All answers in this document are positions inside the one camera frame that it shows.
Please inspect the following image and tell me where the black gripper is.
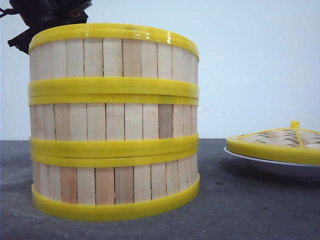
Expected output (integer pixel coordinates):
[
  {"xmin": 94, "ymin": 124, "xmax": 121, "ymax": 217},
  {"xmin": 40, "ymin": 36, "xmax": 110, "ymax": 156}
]
[{"xmin": 0, "ymin": 0, "xmax": 92, "ymax": 54}]

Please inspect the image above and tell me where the single-bun bamboo steamer tray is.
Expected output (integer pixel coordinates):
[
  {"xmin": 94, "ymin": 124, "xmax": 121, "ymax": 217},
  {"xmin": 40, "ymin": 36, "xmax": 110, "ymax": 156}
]
[{"xmin": 30, "ymin": 102, "xmax": 198, "ymax": 166}]

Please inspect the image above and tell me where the woven bamboo steamer lid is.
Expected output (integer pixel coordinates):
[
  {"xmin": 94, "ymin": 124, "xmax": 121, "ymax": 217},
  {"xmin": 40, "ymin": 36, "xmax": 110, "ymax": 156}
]
[{"xmin": 226, "ymin": 121, "xmax": 320, "ymax": 166}]

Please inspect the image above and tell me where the white plate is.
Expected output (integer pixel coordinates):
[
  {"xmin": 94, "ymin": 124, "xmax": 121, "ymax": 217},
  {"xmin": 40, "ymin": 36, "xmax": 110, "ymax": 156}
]
[{"xmin": 224, "ymin": 146, "xmax": 320, "ymax": 182}]

